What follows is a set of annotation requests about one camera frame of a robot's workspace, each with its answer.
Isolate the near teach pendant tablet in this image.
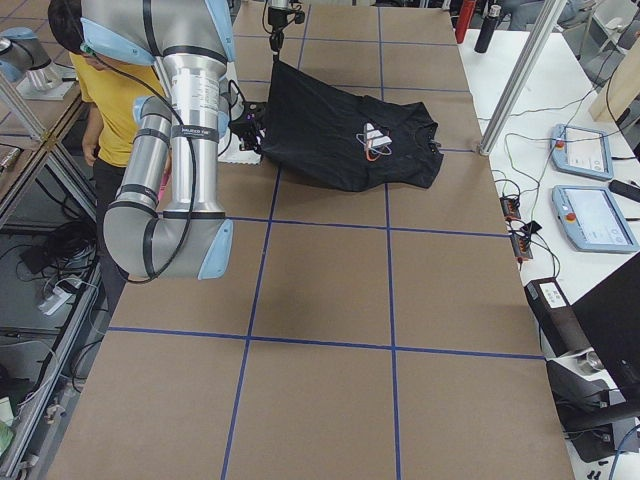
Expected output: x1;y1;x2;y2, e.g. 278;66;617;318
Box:
551;185;639;254

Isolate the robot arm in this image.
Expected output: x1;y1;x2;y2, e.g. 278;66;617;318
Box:
263;0;306;61
81;1;253;280

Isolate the person in yellow shirt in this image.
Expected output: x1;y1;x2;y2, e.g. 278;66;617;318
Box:
48;0;161;314

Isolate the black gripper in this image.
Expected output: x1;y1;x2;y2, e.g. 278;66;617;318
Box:
267;7;305;62
228;99;267;153

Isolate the aluminium frame post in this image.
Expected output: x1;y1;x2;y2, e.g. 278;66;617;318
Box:
478;0;566;156

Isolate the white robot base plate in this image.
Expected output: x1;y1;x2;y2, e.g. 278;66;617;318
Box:
218;144;261;165

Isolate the brown table cover mat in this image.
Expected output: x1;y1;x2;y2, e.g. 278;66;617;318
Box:
48;5;573;479

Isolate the far teach pendant tablet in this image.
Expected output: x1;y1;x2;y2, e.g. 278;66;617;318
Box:
550;124;614;181

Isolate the teach pendant tablet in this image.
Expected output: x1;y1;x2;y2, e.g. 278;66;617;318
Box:
550;124;614;181
551;185;639;254

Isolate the black printed t-shirt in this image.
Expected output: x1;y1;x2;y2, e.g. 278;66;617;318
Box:
261;61;444;192

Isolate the red bottle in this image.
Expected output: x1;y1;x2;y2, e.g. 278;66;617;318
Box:
455;0;476;44

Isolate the black monitor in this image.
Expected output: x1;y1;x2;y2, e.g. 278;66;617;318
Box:
572;255;639;400

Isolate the black power adapter box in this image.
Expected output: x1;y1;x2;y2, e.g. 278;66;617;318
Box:
524;277;592;357

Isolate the black water bottle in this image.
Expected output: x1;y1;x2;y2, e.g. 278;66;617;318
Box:
474;1;502;54

